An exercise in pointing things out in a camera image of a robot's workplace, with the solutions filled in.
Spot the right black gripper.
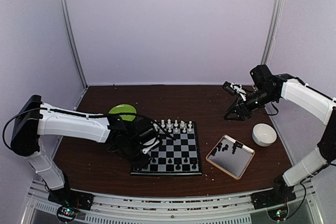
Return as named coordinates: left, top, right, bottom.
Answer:
left=224, top=87, right=277, bottom=121

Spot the black white chess board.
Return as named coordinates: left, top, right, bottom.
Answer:
left=130, top=119, right=202, bottom=176

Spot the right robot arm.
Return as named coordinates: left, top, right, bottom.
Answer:
left=223, top=65, right=335, bottom=204

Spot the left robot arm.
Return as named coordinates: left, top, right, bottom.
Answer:
left=8, top=95, right=160, bottom=205

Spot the white bowl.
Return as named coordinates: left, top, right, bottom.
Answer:
left=252, top=123, right=277, bottom=147

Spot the wooden metal tray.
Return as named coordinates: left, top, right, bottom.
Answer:
left=206, top=135, right=255, bottom=180

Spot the green plate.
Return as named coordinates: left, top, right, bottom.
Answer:
left=109, top=104, right=137, bottom=122

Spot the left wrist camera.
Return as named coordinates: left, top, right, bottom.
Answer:
left=142, top=140, right=160, bottom=154

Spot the front aluminium rail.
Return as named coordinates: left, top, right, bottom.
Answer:
left=20, top=178, right=323, bottom=224

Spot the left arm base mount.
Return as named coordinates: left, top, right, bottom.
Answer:
left=48, top=190, right=94, bottom=210

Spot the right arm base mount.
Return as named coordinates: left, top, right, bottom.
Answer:
left=251, top=190, right=296, bottom=210

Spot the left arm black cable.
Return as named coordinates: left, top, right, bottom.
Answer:
left=2, top=108, right=176, bottom=151

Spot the right aluminium frame post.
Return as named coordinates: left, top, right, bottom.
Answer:
left=261, top=0, right=284, bottom=65

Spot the aluminium frame post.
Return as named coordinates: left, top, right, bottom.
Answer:
left=60, top=0, right=88, bottom=89
left=261, top=0, right=284, bottom=65

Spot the left aluminium frame post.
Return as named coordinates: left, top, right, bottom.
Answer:
left=60, top=0, right=88, bottom=89

